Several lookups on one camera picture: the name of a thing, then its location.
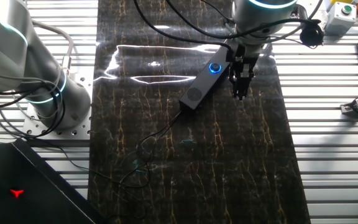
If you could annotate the black mesh bar speaker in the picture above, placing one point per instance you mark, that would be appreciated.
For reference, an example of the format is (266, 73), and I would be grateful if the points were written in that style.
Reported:
(202, 82)

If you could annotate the black laptop red logo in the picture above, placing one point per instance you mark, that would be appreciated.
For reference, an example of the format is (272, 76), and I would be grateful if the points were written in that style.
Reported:
(26, 186)

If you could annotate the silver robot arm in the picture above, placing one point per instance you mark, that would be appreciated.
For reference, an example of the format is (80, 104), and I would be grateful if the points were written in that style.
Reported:
(11, 46)

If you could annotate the blue-lit speaker volume knob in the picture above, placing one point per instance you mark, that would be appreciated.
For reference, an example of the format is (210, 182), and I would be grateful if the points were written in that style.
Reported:
(215, 67)

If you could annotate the dark marble pattern mat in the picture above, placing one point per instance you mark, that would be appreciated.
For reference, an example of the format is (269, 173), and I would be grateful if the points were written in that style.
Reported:
(197, 171)

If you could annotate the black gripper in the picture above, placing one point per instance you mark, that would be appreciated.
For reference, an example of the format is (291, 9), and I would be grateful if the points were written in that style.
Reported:
(244, 53)

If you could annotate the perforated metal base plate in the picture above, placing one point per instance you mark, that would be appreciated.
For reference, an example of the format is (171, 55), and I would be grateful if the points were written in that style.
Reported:
(36, 129)

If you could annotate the grey button box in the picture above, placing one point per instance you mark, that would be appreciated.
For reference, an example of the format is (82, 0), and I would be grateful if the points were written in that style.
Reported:
(340, 20)

